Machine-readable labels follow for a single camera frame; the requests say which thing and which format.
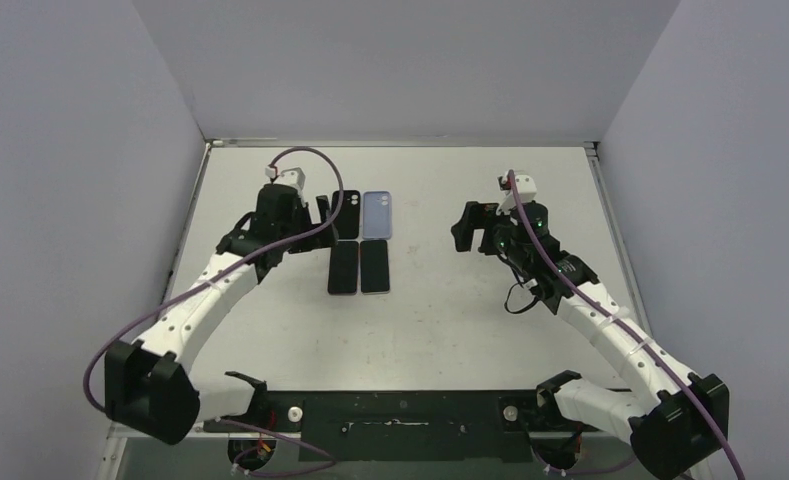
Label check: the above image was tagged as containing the black phone case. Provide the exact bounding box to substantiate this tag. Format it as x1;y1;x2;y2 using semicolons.
331;190;361;241

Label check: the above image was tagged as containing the black phone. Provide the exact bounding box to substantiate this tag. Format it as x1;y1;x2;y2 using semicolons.
359;240;391;294
327;240;359;295

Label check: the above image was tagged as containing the lavender phone case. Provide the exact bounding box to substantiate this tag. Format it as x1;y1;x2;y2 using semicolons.
362;191;393;240

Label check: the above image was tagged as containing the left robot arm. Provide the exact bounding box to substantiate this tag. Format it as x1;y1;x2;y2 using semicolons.
103;180;335;445

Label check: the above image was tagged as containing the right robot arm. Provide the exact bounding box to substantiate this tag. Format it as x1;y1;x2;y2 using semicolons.
451;201;730;479

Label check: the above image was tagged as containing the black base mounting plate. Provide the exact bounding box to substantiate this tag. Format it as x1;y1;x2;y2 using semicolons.
203;390;601;464

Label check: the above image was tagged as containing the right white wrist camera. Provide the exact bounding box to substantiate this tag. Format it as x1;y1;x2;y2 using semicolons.
496;170;537;216

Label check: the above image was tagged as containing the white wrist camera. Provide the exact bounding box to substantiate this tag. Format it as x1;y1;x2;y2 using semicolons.
265;166;306;195
496;170;537;216

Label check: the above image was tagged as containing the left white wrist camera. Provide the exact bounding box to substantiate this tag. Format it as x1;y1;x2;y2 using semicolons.
265;166;306;195

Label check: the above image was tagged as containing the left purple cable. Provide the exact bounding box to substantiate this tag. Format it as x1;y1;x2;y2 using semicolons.
82;145;346;478

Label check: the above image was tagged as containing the aluminium frame rail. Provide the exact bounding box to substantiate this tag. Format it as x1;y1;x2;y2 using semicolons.
95;390;713;480

